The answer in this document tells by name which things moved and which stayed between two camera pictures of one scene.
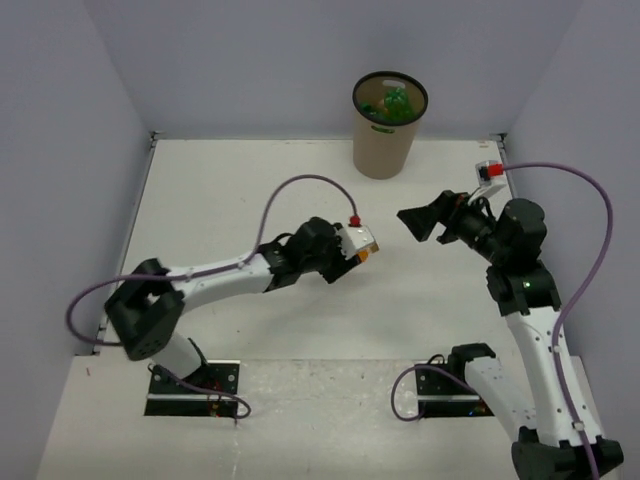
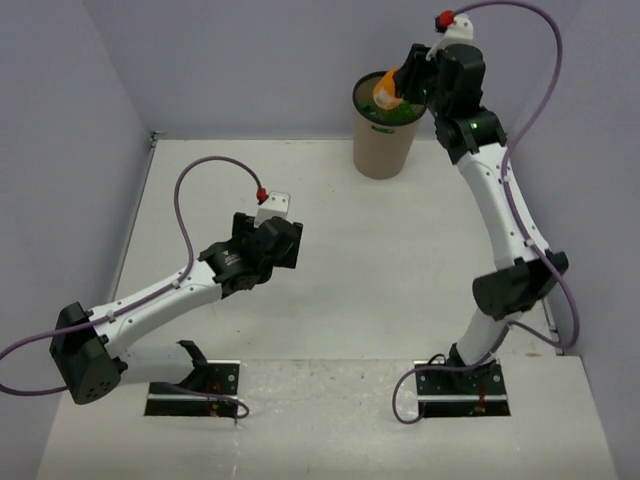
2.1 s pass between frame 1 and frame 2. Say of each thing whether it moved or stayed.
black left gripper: moved
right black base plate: stayed
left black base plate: stayed
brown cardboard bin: stayed
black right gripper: moved
